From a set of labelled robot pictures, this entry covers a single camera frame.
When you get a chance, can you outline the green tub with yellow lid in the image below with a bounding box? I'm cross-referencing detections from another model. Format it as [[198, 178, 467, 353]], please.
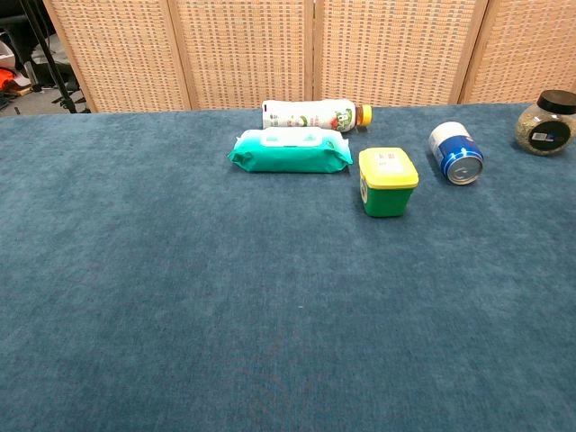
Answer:
[[358, 146, 420, 219]]

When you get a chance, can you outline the green wet wipes pack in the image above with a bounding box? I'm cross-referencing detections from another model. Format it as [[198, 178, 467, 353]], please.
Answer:
[[227, 126, 355, 175]]

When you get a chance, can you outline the white bottle with yellow cap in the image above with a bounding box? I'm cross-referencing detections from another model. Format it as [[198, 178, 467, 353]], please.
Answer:
[[261, 98, 374, 134]]

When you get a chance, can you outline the blue table cloth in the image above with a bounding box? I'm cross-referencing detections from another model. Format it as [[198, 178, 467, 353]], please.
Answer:
[[0, 102, 576, 432]]

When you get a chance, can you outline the wicker folding screen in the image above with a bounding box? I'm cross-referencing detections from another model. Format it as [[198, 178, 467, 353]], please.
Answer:
[[42, 0, 576, 113]]

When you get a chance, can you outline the blue and white can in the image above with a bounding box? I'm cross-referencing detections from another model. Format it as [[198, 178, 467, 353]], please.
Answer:
[[427, 121, 485, 186]]

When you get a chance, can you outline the glass jar with black lid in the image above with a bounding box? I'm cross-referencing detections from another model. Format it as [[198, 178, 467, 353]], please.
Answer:
[[515, 89, 576, 157]]

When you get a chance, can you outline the black tripod stand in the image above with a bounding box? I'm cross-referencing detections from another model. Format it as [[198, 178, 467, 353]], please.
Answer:
[[17, 0, 91, 114]]

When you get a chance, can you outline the orange item on floor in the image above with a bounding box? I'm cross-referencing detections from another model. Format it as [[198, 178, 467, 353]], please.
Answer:
[[0, 66, 23, 94]]

